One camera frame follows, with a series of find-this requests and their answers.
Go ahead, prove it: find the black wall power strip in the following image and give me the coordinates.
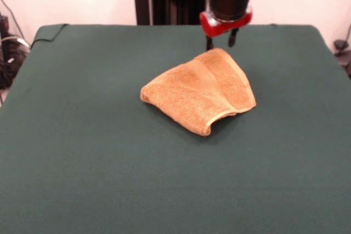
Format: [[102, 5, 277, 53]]
[[0, 14, 10, 37]]

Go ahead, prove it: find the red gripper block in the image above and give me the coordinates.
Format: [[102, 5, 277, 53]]
[[199, 6, 253, 52]]

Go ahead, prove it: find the bundle of dark cables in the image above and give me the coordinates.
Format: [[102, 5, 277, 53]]
[[0, 35, 31, 89]]

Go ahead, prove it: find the black power adapter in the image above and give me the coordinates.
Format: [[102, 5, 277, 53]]
[[333, 40, 348, 56]]

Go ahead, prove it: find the dark green table cloth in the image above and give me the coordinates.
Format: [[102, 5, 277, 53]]
[[0, 23, 351, 234]]

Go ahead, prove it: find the tan terry towel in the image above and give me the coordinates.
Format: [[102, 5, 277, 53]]
[[140, 47, 257, 137]]

